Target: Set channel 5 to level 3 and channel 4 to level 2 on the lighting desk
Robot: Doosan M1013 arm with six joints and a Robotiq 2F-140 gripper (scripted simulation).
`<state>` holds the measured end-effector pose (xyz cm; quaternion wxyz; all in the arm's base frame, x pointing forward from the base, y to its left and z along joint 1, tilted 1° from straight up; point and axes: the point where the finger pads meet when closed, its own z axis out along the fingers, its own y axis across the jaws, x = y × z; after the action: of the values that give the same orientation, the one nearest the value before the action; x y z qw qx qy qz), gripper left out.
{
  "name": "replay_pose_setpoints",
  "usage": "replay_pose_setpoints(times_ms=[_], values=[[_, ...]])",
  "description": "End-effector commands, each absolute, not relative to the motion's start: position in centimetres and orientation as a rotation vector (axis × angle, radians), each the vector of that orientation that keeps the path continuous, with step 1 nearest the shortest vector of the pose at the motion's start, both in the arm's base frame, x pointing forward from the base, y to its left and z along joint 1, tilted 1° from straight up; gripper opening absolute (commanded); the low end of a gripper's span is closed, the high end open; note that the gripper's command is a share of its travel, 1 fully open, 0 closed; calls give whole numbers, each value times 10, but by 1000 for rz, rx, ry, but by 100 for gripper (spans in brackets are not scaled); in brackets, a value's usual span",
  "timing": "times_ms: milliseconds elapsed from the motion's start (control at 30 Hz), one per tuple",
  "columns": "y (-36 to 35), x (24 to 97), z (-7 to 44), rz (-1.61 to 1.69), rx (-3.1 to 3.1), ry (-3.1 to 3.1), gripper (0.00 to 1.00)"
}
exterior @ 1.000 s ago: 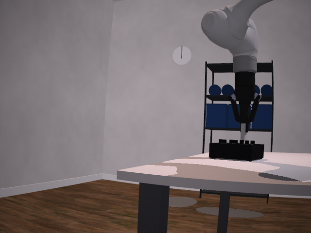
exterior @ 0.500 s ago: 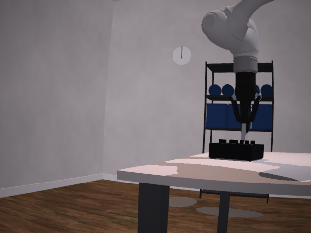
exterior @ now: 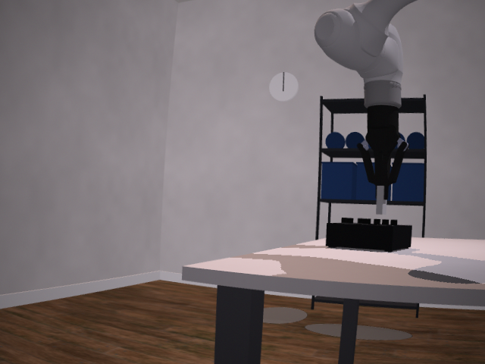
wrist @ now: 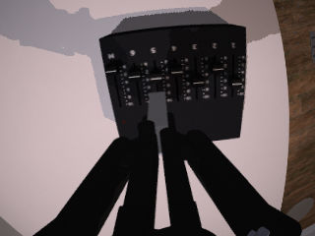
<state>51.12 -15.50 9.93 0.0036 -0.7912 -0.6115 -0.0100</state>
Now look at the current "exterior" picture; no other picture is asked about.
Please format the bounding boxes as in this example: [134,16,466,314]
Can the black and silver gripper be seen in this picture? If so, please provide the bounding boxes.
[357,105,409,215]

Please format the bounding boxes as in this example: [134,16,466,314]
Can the black lighting desk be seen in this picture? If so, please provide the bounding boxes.
[326,218,412,252]

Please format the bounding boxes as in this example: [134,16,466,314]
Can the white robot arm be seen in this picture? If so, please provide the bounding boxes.
[314,0,417,108]

